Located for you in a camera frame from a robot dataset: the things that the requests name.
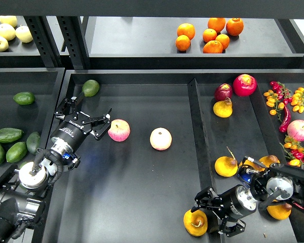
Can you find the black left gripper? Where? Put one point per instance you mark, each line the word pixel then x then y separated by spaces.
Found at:
pixel 75 126

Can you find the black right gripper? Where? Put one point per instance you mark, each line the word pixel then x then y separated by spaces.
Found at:
pixel 234 204

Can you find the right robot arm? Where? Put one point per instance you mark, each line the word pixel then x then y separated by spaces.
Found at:
pixel 261 187

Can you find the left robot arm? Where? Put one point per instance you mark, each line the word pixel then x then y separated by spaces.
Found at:
pixel 24 192

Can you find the green avocado top centre tray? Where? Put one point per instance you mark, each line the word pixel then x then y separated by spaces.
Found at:
pixel 90 88

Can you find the green avocado tray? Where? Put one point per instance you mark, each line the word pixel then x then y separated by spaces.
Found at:
pixel 24 98
pixel 90 88

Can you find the green avocado left tray top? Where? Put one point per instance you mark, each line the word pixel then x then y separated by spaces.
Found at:
pixel 24 98

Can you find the black tray divider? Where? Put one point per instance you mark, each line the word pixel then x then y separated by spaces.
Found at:
pixel 206 176

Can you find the pink red apple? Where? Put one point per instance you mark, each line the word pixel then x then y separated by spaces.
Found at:
pixel 119 130

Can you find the black left tray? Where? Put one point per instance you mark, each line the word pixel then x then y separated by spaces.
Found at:
pixel 45 84

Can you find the black tray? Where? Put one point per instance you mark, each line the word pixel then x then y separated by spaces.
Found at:
pixel 131 192
pixel 45 84

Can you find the pale pink apple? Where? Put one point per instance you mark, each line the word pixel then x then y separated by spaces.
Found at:
pixel 160 139

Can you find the black centre tray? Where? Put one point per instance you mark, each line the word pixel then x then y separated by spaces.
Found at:
pixel 131 192

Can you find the cherry tomato bunch lower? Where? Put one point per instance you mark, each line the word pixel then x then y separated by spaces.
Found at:
pixel 294 151

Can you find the cherry tomato bunch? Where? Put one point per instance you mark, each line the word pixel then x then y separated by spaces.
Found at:
pixel 279 97
pixel 294 151

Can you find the red chili pepper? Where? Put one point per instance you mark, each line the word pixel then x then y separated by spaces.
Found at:
pixel 286 120

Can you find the pink apple right tray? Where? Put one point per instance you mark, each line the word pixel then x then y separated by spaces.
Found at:
pixel 296 130

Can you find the dark red apple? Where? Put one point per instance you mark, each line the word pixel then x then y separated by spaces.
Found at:
pixel 222 92

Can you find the cherry tomato bunch upper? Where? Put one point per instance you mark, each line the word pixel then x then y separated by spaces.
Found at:
pixel 279 97

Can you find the bright red apple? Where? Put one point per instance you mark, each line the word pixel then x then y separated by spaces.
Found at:
pixel 244 85

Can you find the black upper shelf board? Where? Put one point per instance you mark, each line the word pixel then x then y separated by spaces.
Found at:
pixel 240 9

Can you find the black shelf upright post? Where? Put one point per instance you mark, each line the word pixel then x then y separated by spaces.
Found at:
pixel 74 39
pixel 44 40

